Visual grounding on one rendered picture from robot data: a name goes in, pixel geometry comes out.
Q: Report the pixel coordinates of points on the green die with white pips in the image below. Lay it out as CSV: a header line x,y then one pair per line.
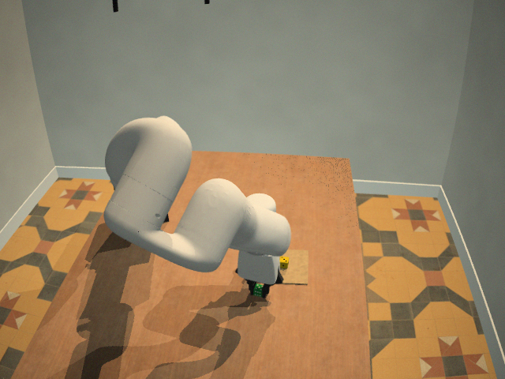
x,y
257,291

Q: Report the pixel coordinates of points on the yellow die with black pips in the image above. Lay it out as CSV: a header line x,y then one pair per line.
x,y
284,261

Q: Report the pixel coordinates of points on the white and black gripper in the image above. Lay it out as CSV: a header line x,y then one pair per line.
x,y
262,269

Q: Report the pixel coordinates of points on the beige flat mat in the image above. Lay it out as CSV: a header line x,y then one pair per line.
x,y
298,267

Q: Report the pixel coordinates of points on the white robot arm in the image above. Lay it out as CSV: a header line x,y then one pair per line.
x,y
218,217

